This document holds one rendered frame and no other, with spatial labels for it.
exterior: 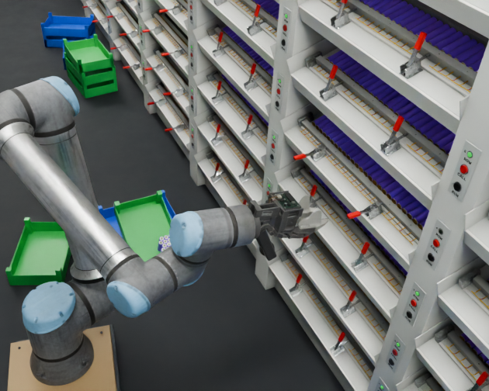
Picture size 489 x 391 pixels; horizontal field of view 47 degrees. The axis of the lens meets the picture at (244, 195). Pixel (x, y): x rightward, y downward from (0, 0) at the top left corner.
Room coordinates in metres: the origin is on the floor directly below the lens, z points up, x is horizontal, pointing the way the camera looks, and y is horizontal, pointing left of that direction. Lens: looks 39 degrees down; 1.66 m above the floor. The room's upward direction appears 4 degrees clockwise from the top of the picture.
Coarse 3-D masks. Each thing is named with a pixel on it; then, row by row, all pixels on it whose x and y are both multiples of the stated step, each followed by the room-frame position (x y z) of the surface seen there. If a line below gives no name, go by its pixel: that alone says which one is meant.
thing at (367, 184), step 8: (304, 120) 1.45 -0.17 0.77; (312, 128) 1.41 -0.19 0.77; (312, 136) 1.39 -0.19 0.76; (320, 136) 1.37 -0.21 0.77; (328, 144) 1.33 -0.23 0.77; (336, 152) 1.29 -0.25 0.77; (344, 160) 1.25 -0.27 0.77; (352, 168) 1.22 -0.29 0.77; (360, 176) 1.19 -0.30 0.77; (352, 184) 1.18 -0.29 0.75; (360, 184) 1.17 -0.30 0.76; (368, 184) 1.15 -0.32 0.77; (376, 192) 1.12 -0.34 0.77; (384, 200) 1.09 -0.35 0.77; (392, 208) 1.06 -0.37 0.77; (400, 216) 1.03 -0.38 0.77; (408, 224) 1.01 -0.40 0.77; (400, 232) 1.00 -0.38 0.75; (416, 232) 0.98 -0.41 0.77
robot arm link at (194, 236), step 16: (224, 208) 0.91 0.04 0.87; (176, 224) 0.85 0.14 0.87; (192, 224) 0.84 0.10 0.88; (208, 224) 0.85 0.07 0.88; (224, 224) 0.86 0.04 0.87; (176, 240) 0.83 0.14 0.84; (192, 240) 0.81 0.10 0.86; (208, 240) 0.82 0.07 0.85; (224, 240) 0.84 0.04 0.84; (192, 256) 0.83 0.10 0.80; (208, 256) 0.84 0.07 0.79
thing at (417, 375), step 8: (424, 368) 0.86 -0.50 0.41; (408, 376) 0.84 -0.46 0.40; (416, 376) 0.85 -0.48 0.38; (424, 376) 0.85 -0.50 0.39; (432, 376) 0.85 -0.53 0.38; (400, 384) 0.82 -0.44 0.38; (408, 384) 0.84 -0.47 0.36; (416, 384) 0.83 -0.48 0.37; (424, 384) 0.84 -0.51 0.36; (432, 384) 0.82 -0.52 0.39
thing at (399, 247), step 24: (288, 120) 1.45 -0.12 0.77; (312, 120) 1.47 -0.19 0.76; (312, 144) 1.37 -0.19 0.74; (312, 168) 1.31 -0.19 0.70; (336, 168) 1.26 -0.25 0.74; (336, 192) 1.19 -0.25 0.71; (360, 192) 1.15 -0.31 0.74; (360, 216) 1.09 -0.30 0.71; (384, 216) 1.06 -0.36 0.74; (384, 240) 1.00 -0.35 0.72; (408, 240) 0.98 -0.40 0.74; (408, 264) 0.92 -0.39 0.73
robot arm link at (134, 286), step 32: (0, 96) 1.17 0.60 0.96; (0, 128) 1.07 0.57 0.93; (32, 128) 1.12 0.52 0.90; (32, 160) 1.01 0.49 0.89; (32, 192) 0.97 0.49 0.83; (64, 192) 0.94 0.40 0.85; (64, 224) 0.89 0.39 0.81; (96, 224) 0.88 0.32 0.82; (96, 256) 0.82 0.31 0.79; (128, 256) 0.82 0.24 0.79; (128, 288) 0.75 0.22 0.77; (160, 288) 0.78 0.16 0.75
